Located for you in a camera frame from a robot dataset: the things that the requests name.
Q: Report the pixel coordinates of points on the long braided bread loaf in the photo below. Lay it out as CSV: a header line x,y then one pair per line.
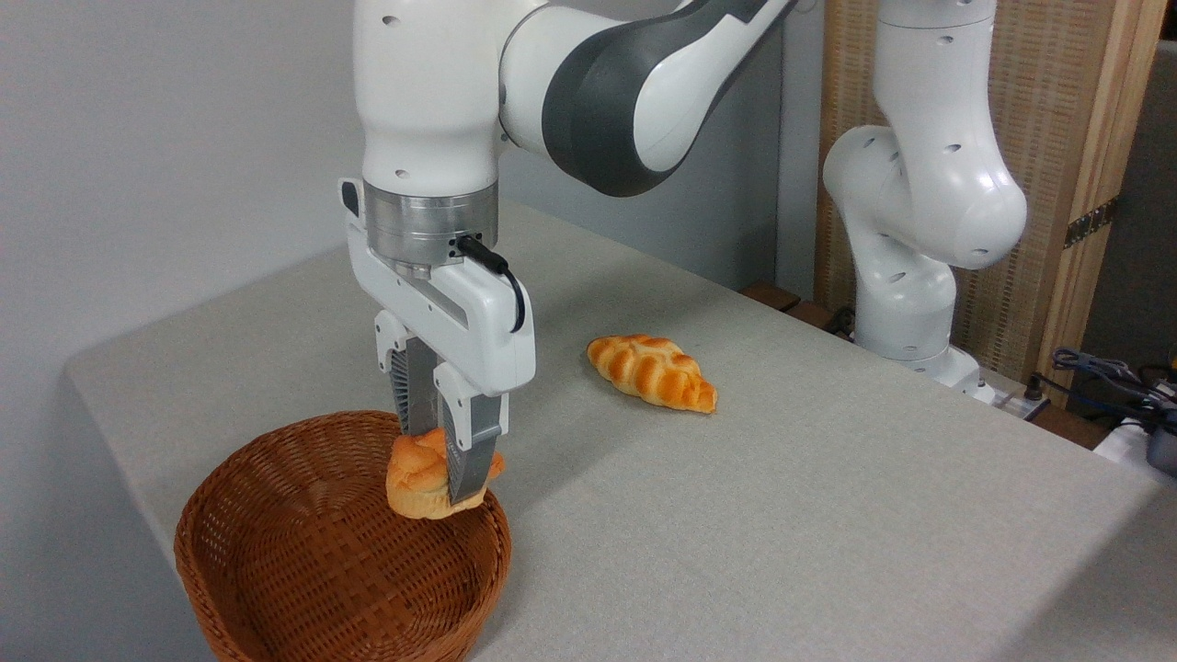
x,y
648,370

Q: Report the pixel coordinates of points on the metal screen hinge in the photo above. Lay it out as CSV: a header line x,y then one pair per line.
x,y
1092,222

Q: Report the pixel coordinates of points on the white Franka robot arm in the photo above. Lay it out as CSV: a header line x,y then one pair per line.
x,y
432,92

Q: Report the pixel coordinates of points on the brown wooden block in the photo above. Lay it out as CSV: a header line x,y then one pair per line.
x,y
771,295

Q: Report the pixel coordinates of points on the wooden rattan folding screen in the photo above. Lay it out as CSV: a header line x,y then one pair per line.
x,y
1057,119

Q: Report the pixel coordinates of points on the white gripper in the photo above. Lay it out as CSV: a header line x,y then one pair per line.
x,y
487,331

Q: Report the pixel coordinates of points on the dark grey partition panel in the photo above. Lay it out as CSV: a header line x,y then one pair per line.
x,y
1145,230

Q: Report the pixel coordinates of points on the round twisted bread roll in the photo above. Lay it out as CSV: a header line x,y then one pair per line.
x,y
416,478

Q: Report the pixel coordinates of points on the brown woven wicker basket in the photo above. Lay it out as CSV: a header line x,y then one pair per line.
x,y
303,570

